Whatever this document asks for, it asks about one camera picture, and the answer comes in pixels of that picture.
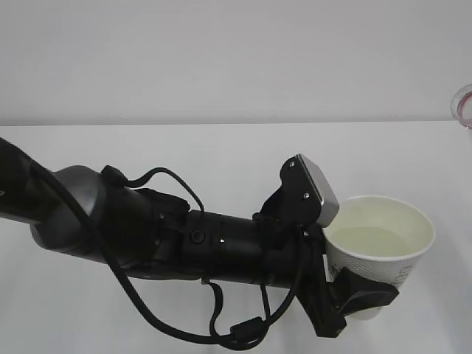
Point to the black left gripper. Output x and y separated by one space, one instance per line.
325 305

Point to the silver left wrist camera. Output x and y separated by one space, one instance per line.
307 196

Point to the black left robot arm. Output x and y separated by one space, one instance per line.
141 233

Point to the white paper cup green logo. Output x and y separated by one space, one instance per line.
378 238

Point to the clear water bottle red label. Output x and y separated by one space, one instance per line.
461 106

